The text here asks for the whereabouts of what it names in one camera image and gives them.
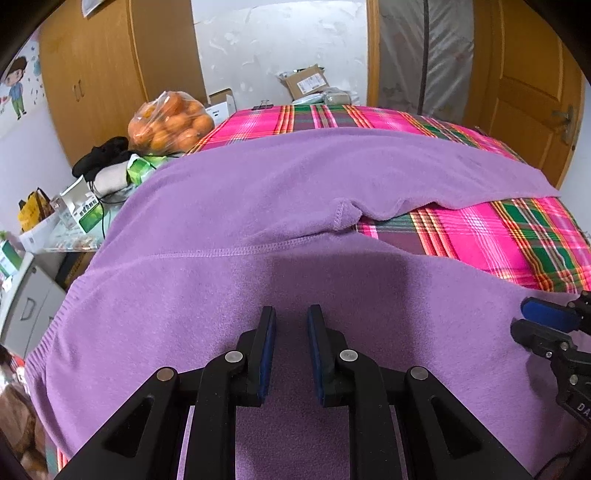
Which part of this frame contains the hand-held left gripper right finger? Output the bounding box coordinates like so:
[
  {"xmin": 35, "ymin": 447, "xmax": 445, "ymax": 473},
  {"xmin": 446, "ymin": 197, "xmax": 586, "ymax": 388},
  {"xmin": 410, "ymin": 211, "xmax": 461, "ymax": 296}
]
[{"xmin": 307, "ymin": 304, "xmax": 532, "ymax": 480}]

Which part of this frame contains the wooden wardrobe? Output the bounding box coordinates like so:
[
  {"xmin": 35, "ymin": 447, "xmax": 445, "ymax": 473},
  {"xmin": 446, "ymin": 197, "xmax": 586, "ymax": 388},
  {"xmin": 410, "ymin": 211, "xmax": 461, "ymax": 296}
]
[{"xmin": 39, "ymin": 0, "xmax": 206, "ymax": 167}]

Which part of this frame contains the green packet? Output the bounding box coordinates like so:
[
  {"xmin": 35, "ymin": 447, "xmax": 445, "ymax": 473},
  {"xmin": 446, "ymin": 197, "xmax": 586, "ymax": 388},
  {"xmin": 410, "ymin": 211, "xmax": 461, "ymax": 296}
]
[{"xmin": 124, "ymin": 154, "xmax": 169, "ymax": 185}]

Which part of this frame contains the brown patterned cloth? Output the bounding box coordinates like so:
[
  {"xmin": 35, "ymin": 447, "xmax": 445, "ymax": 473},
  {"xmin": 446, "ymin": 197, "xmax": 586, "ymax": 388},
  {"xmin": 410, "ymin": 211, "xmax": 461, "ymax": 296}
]
[{"xmin": 0, "ymin": 346, "xmax": 49, "ymax": 480}]

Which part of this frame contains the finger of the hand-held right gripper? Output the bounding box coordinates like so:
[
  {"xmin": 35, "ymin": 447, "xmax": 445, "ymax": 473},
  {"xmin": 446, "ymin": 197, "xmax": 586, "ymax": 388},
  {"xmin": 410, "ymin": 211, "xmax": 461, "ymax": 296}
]
[
  {"xmin": 510, "ymin": 318, "xmax": 573, "ymax": 358},
  {"xmin": 521, "ymin": 296, "xmax": 583, "ymax": 333}
]

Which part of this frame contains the green box on cabinet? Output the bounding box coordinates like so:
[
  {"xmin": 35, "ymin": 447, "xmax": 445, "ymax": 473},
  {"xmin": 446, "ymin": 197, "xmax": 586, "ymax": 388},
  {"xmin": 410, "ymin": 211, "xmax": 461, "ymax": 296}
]
[{"xmin": 0, "ymin": 240, "xmax": 24, "ymax": 278}]

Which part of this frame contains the white bin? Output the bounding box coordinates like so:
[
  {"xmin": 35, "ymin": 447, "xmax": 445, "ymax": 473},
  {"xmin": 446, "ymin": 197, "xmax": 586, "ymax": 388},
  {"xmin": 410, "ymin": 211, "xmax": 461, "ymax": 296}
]
[{"xmin": 18, "ymin": 215, "xmax": 61, "ymax": 252}]

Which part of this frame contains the yellow bag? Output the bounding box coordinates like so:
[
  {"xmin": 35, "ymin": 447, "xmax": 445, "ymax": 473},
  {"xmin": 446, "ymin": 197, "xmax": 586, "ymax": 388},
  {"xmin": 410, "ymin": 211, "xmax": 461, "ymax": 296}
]
[{"xmin": 17, "ymin": 188, "xmax": 52, "ymax": 234}]

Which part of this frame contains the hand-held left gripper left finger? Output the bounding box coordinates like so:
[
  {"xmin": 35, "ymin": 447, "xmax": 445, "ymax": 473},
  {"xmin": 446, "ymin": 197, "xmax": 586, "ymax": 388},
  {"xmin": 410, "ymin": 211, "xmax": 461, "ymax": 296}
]
[{"xmin": 55, "ymin": 305, "xmax": 278, "ymax": 480}]

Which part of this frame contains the white pink plastic bag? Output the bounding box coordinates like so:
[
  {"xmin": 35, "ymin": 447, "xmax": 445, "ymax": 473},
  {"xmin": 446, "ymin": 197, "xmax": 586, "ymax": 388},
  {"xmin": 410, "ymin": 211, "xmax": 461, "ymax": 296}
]
[{"xmin": 81, "ymin": 0, "xmax": 112, "ymax": 19}]

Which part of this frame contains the wooden door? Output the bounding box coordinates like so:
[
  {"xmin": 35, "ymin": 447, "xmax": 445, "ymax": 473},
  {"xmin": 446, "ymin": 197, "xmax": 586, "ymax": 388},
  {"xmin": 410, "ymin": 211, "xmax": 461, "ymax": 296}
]
[{"xmin": 475, "ymin": 0, "xmax": 587, "ymax": 190}]

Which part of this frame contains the purple sweater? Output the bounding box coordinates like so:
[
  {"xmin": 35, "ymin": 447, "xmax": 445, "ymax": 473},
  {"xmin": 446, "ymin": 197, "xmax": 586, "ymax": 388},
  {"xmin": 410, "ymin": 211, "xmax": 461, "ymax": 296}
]
[{"xmin": 23, "ymin": 127, "xmax": 591, "ymax": 480}]

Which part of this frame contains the wooden door frame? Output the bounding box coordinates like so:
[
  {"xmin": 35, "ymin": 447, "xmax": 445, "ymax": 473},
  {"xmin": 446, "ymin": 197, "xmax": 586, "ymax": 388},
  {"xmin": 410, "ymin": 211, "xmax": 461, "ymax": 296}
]
[{"xmin": 366, "ymin": 0, "xmax": 382, "ymax": 107}]

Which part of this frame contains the glass table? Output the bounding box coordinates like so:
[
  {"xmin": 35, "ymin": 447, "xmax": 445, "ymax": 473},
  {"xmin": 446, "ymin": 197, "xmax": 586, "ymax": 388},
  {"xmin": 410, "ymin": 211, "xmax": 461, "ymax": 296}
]
[{"xmin": 44, "ymin": 231, "xmax": 107, "ymax": 252}]

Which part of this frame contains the cartoon wall sticker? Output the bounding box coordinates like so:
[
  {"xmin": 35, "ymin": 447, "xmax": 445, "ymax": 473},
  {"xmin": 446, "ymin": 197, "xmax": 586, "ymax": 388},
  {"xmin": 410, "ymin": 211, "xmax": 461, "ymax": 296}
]
[{"xmin": 0, "ymin": 32, "xmax": 47, "ymax": 134}]

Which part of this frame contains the clear plastic door curtain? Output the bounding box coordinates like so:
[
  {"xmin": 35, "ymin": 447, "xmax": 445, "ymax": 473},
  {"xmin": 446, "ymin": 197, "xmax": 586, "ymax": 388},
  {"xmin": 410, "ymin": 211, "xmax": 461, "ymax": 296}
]
[{"xmin": 379, "ymin": 0, "xmax": 476, "ymax": 125}]

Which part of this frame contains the grey packet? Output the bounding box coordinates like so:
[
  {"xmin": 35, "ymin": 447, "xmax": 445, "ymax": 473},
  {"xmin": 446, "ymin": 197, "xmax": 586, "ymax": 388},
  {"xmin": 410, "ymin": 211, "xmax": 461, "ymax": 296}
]
[{"xmin": 293, "ymin": 90, "xmax": 354, "ymax": 106}]

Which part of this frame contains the small white box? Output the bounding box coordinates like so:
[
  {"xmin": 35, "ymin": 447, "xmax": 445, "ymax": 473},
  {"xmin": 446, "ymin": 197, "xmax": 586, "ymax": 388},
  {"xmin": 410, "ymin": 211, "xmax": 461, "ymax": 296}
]
[{"xmin": 209, "ymin": 88, "xmax": 237, "ymax": 123}]

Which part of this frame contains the bag of oranges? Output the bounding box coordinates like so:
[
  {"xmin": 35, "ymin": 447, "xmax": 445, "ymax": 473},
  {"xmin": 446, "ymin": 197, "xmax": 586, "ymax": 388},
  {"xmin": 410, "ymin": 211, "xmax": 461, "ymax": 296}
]
[{"xmin": 127, "ymin": 91, "xmax": 215, "ymax": 155}]

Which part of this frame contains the pink green plaid blanket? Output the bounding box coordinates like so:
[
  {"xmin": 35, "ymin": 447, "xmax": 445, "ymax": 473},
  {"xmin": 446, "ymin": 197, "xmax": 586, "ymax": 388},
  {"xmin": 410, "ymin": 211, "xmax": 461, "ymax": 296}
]
[{"xmin": 55, "ymin": 104, "xmax": 591, "ymax": 467}]

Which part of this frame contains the large brown carton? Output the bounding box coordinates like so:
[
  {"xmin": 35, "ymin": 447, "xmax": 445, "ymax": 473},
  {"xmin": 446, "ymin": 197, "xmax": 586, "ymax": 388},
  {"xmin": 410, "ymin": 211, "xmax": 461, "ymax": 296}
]
[{"xmin": 58, "ymin": 251, "xmax": 93, "ymax": 289}]

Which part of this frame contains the metal door handle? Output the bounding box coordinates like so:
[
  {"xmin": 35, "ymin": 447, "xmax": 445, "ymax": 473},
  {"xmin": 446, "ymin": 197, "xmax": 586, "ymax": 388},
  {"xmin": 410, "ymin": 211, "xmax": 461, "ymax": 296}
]
[{"xmin": 551, "ymin": 105, "xmax": 578, "ymax": 148}]

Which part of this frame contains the cardboard box with label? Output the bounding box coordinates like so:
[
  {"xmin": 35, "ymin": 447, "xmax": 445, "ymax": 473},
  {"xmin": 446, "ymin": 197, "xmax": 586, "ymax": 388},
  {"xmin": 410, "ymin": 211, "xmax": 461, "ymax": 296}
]
[{"xmin": 279, "ymin": 65, "xmax": 331, "ymax": 100}]

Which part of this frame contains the white drawer cabinet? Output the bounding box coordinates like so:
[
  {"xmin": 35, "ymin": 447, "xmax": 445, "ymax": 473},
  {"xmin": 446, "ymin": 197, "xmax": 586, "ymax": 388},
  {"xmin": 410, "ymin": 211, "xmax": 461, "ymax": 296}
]
[{"xmin": 0, "ymin": 251, "xmax": 68, "ymax": 352}]

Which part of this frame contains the black cloth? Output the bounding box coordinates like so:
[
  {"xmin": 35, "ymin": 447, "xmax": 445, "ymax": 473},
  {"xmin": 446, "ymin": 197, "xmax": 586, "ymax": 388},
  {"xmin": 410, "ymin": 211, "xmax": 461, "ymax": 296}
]
[{"xmin": 71, "ymin": 136, "xmax": 132, "ymax": 181}]

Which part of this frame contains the folded white cloth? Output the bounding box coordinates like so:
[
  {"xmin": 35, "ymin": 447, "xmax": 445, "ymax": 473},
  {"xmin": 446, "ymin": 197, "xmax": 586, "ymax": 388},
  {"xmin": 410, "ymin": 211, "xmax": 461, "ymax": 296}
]
[{"xmin": 95, "ymin": 161, "xmax": 134, "ymax": 197}]

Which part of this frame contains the green white box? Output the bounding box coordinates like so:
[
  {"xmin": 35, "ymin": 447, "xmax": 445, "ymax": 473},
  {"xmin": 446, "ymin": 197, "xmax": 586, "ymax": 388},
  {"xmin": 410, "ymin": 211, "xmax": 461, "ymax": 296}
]
[{"xmin": 60, "ymin": 178, "xmax": 105, "ymax": 234}]

